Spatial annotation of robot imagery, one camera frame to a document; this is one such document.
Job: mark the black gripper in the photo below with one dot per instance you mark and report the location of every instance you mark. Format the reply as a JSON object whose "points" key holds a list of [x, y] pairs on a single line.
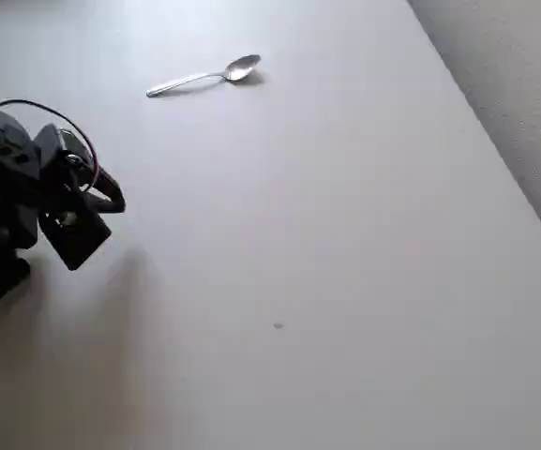
{"points": [[79, 234]]}

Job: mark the silver metal spoon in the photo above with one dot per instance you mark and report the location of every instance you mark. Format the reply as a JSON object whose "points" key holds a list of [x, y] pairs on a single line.
{"points": [[242, 68]]}

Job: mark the black square camera board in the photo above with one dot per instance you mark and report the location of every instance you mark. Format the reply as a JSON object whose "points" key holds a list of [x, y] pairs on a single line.
{"points": [[75, 239]]}

